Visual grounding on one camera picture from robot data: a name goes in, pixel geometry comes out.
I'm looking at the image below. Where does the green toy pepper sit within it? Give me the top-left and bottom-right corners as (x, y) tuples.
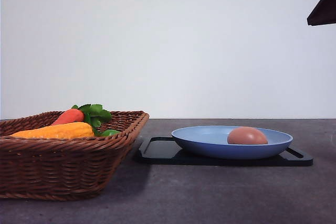
(101, 130), (120, 136)

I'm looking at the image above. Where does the brown wicker basket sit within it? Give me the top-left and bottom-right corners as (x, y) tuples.
(0, 111), (149, 200)

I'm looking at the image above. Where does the black tray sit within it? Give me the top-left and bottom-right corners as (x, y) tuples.
(138, 136), (313, 167)

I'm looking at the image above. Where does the brown egg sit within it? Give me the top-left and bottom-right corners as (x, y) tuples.
(227, 126), (268, 145)

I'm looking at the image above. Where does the yellow toy corn cob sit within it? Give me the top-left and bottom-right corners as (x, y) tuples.
(10, 122), (94, 139)

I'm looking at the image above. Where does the orange toy carrot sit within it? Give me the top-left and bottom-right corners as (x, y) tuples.
(52, 104), (112, 128)

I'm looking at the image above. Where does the blue plate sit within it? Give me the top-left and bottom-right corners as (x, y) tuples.
(171, 125), (293, 159)

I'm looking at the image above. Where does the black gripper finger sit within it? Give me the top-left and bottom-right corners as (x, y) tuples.
(307, 0), (336, 26)

